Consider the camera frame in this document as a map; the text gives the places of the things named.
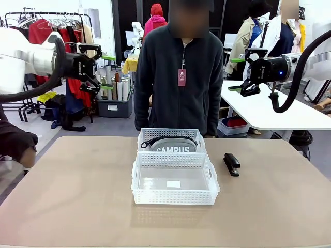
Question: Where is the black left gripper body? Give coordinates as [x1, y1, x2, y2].
[66, 53, 91, 80]

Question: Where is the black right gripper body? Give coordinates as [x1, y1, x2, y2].
[247, 55, 290, 84]

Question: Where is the black stapler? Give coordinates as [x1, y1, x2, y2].
[223, 152, 240, 177]

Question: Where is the grey CAMPUS zipper pouch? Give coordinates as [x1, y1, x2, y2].
[140, 136, 199, 153]

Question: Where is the brown cardboard tube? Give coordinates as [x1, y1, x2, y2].
[114, 73, 121, 101]

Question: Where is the tall white cardboard tube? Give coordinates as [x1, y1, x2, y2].
[104, 66, 113, 101]

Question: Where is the yellow cloth covered table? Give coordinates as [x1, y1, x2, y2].
[122, 55, 140, 75]

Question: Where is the grey storage bin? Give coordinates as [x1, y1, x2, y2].
[97, 99, 133, 119]

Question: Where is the mannequin in beige coat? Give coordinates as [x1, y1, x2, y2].
[224, 0, 271, 81]

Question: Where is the white background table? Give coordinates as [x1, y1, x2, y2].
[220, 80, 331, 142]

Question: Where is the white coat on mannequin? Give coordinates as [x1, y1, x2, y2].
[260, 14, 283, 59]

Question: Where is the figure in navy top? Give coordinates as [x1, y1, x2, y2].
[280, 0, 302, 55]

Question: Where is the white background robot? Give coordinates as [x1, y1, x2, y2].
[131, 22, 144, 50]

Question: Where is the clear box with red contents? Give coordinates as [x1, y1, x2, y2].
[216, 117, 250, 136]

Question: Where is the yellow hanging garment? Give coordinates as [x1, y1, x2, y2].
[299, 23, 312, 52]

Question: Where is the black clothes pile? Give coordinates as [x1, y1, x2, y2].
[41, 94, 86, 132]

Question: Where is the white leaning board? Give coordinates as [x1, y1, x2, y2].
[305, 77, 331, 104]

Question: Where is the red hanging garment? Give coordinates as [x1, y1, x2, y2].
[28, 19, 93, 109]

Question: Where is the dark red badge tag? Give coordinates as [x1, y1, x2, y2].
[177, 69, 187, 87]

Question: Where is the person in red hood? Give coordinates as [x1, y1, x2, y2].
[144, 4, 168, 37]

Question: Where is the person in dark fleece jacket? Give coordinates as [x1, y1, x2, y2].
[133, 22, 224, 137]

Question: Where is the black clothes rack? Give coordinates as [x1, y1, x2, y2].
[4, 11, 94, 124]

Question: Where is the white perforated plastic basket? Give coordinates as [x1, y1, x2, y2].
[137, 128, 207, 154]
[131, 152, 221, 206]

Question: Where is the seated person in dark clothes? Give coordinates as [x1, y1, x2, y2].
[0, 104, 39, 168]

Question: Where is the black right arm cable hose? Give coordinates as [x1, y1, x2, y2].
[268, 38, 321, 114]

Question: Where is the black cable bundle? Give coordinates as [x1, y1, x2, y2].
[291, 130, 313, 153]

